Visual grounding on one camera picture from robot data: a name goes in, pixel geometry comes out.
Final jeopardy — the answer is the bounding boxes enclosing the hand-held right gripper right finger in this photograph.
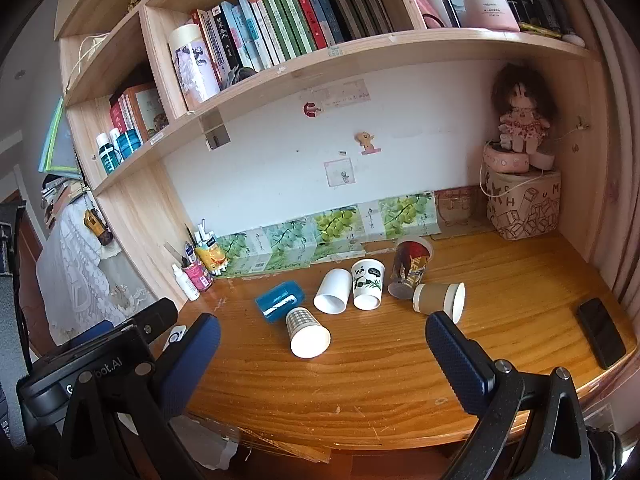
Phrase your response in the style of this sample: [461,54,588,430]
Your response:
[425,311,596,480]

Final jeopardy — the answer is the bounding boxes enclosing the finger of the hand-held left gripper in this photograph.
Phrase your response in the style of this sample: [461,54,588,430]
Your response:
[61,319,118,347]
[124,297,179,348]

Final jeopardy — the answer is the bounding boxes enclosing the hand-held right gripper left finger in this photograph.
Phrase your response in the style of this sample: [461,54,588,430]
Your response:
[57,312,222,480]

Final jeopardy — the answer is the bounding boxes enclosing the checkered paper cup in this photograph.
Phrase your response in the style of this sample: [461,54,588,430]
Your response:
[285,306,332,359]

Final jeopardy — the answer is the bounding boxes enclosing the brown paper cup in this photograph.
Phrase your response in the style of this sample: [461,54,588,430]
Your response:
[412,282,466,323]

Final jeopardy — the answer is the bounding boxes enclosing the red dark printed cup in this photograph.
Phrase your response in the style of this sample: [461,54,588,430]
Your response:
[387,236,434,301]

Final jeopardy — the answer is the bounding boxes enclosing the white panda print cup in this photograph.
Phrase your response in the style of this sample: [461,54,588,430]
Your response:
[351,258,387,311]

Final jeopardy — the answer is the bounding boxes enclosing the plain white cup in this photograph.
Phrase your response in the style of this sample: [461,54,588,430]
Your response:
[313,268,352,314]

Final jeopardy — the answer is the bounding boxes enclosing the small white bottle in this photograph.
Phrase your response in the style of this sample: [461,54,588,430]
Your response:
[171,263,200,302]

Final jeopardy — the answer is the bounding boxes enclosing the pink pen holder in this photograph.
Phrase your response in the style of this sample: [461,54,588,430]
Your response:
[181,260,213,292]

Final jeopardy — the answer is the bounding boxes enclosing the white lace cloth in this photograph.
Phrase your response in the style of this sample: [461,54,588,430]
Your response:
[35,200,156,346]

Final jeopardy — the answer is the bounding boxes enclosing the yellow printed box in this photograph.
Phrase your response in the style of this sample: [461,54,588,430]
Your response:
[195,237,229,276]

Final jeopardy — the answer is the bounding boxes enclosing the clear plastic bag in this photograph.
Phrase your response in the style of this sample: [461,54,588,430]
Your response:
[170,415,251,480]

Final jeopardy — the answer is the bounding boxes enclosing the wooden bookshelf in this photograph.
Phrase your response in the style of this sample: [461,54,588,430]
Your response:
[52,0,608,306]

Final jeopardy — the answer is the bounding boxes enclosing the green grape tissue pack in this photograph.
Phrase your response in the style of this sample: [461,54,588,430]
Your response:
[359,191,439,242]
[306,206,370,261]
[215,232,268,279]
[252,220,315,272]

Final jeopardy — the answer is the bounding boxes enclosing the blue box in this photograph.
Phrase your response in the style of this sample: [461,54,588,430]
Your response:
[255,281,306,322]

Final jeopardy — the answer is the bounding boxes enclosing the pile of papers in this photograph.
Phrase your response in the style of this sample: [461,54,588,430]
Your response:
[40,172,86,231]

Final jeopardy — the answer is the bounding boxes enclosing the black smartphone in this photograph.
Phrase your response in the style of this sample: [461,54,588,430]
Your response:
[576,297,627,371]

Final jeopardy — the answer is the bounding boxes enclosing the pink printed box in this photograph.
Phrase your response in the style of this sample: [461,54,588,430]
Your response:
[434,186,493,236]

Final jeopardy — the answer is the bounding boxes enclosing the teal bottle white cap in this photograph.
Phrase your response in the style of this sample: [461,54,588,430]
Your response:
[96,132,121,176]

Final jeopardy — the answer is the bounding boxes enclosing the letter print fabric basket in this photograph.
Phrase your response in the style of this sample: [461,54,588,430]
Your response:
[486,167,563,241]

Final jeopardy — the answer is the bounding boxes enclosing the green framed board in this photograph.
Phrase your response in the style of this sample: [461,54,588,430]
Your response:
[39,95,81,173]

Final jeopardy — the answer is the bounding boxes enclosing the pink round box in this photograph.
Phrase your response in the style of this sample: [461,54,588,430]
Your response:
[482,141,532,176]

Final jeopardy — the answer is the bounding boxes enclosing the red book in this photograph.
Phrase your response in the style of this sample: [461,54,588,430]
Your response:
[109,95,133,133]

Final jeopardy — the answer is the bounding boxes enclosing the brown book box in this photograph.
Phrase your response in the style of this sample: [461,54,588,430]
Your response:
[122,82,171,141]

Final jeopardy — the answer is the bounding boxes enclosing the white printed cylinder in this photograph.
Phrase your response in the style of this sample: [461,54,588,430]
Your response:
[167,24,221,111]

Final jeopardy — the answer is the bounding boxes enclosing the dark cloth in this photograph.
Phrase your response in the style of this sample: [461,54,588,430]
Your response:
[222,66,258,88]

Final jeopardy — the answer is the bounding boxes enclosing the pale curtain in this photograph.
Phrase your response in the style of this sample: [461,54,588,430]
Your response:
[565,0,640,311]

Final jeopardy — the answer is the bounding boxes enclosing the rag doll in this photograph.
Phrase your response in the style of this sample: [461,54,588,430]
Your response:
[491,62,558,156]

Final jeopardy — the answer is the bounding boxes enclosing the row of colourful books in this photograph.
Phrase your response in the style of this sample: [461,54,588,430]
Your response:
[192,0,396,75]

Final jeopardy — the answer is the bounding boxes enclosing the yellow pen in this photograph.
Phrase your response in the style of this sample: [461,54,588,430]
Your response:
[517,21,563,38]

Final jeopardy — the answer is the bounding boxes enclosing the pink pouch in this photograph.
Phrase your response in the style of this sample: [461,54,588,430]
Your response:
[410,0,448,29]

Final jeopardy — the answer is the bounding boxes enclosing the brown hanging keychain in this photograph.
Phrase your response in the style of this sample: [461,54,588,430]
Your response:
[82,205,113,247]

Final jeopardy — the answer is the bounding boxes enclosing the square wall sticker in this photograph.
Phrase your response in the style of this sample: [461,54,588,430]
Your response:
[322,158,356,187]

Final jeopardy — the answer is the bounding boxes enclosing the cartoon wall sticker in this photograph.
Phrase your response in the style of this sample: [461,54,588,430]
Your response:
[355,131,381,156]

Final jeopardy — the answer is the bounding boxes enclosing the white cord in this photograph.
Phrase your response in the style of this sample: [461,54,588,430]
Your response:
[75,32,111,91]

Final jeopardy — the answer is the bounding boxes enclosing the paper wall note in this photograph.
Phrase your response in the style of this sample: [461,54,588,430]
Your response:
[310,80,371,111]

